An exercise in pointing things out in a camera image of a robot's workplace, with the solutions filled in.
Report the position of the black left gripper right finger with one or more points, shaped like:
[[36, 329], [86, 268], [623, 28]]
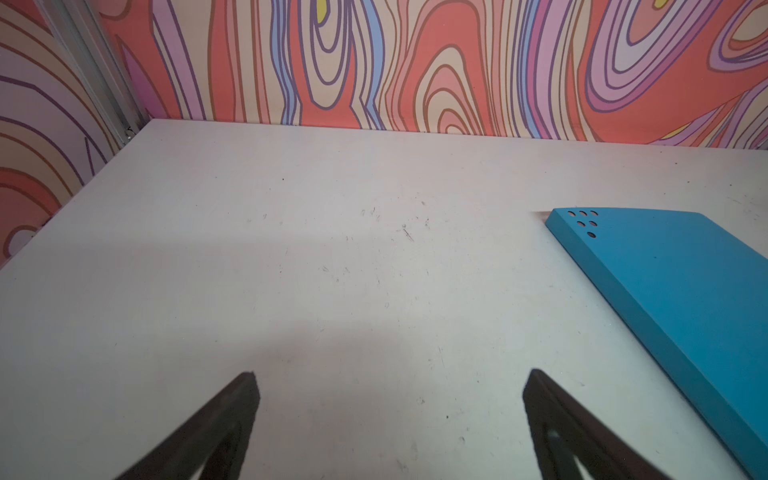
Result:
[[571, 443]]

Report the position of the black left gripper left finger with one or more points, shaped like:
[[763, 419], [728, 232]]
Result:
[[212, 443]]

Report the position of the blue file folder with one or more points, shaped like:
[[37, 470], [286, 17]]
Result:
[[695, 296]]

